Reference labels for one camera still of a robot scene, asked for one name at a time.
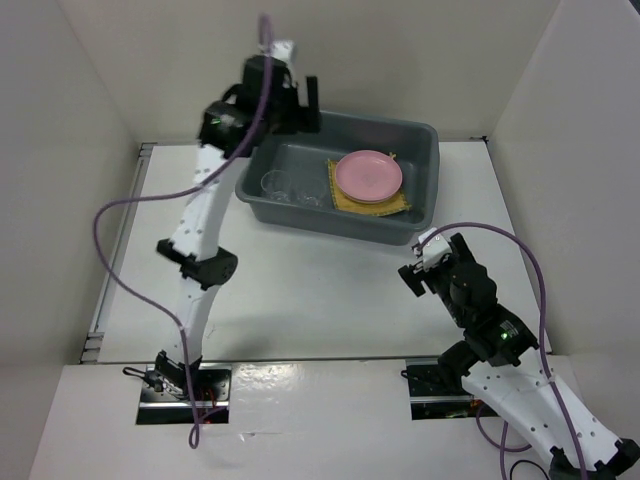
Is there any pink bear plate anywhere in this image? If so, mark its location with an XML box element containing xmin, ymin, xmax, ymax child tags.
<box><xmin>334</xmin><ymin>150</ymin><xmax>403</xmax><ymax>191</ymax></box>

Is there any clear glass cup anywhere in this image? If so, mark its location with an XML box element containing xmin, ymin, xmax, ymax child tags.
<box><xmin>292</xmin><ymin>177</ymin><xmax>327</xmax><ymax>207</ymax></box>
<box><xmin>260</xmin><ymin>170</ymin><xmax>291</xmax><ymax>203</ymax></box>

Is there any yellow woven bamboo mat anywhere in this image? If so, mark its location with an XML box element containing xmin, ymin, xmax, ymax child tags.
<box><xmin>327</xmin><ymin>159</ymin><xmax>411</xmax><ymax>217</ymax></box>

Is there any cream bear plate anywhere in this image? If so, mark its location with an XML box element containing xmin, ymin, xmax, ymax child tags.
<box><xmin>334</xmin><ymin>187</ymin><xmax>404</xmax><ymax>205</ymax></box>

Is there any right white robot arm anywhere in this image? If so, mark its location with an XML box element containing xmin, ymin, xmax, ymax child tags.
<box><xmin>398</xmin><ymin>228</ymin><xmax>639</xmax><ymax>479</ymax></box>

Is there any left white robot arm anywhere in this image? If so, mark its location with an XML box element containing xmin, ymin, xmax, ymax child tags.
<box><xmin>155</xmin><ymin>41</ymin><xmax>321</xmax><ymax>400</ymax></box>

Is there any grey plastic bin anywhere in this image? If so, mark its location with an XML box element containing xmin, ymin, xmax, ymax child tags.
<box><xmin>235</xmin><ymin>111</ymin><xmax>440</xmax><ymax>246</ymax></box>

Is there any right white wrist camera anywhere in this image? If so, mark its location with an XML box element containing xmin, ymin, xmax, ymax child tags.
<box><xmin>412</xmin><ymin>228</ymin><xmax>452</xmax><ymax>271</ymax></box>

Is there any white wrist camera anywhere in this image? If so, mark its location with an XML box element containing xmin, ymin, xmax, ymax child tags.
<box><xmin>260</xmin><ymin>39</ymin><xmax>297</xmax><ymax>67</ymax></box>
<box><xmin>412</xmin><ymin>228</ymin><xmax>452</xmax><ymax>271</ymax></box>

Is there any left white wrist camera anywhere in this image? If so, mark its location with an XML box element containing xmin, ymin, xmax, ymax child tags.
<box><xmin>260</xmin><ymin>39</ymin><xmax>297</xmax><ymax>67</ymax></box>

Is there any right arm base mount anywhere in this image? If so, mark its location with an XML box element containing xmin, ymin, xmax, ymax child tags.
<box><xmin>400</xmin><ymin>358</ymin><xmax>479</xmax><ymax>421</ymax></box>

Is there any black cable loop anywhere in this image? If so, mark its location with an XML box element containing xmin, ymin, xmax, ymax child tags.
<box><xmin>509</xmin><ymin>459</ymin><xmax>549</xmax><ymax>480</ymax></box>

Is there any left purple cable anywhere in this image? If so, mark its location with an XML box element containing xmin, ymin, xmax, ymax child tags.
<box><xmin>93</xmin><ymin>13</ymin><xmax>275</xmax><ymax>450</ymax></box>

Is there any aluminium frame rail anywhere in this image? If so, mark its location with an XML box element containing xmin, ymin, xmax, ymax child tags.
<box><xmin>79</xmin><ymin>143</ymin><xmax>155</xmax><ymax>364</ymax></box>

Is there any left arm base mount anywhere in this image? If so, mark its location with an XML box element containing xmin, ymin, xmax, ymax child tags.
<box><xmin>122</xmin><ymin>363</ymin><xmax>232</xmax><ymax>426</ymax></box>

